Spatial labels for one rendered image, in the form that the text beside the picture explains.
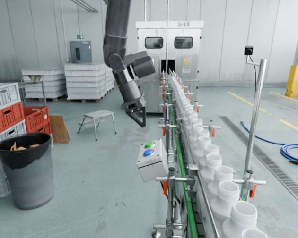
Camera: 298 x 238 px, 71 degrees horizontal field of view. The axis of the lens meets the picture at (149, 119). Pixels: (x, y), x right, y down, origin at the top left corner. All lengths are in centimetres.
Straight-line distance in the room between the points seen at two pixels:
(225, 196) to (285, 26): 1133
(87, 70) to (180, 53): 306
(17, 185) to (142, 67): 188
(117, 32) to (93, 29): 1024
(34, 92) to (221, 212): 737
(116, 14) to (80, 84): 627
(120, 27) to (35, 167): 178
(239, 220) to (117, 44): 47
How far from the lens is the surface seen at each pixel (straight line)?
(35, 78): 552
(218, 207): 45
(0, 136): 256
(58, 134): 373
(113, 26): 57
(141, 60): 63
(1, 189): 269
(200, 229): 58
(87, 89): 674
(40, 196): 235
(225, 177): 48
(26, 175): 220
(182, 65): 477
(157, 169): 63
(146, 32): 478
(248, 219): 39
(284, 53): 1166
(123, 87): 64
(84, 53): 1085
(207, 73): 1051
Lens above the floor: 140
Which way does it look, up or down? 17 degrees down
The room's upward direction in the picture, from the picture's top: straight up
